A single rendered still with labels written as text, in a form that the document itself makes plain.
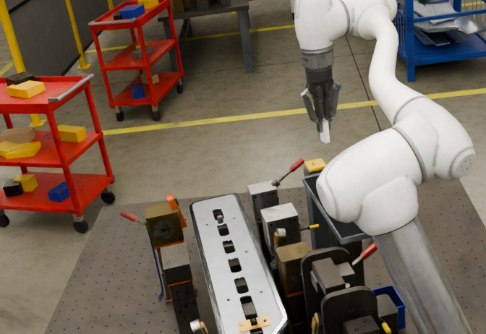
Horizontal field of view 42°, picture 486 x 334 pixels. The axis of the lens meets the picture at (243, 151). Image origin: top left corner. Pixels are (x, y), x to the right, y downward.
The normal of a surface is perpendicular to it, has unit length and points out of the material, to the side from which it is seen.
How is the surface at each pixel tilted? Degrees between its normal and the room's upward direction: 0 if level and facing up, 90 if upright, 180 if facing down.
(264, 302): 0
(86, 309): 0
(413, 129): 19
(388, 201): 73
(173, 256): 0
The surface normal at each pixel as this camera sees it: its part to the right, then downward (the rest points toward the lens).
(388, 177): 0.16, 0.08
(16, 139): -0.11, 0.45
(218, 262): -0.14, -0.89
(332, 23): 0.42, 0.33
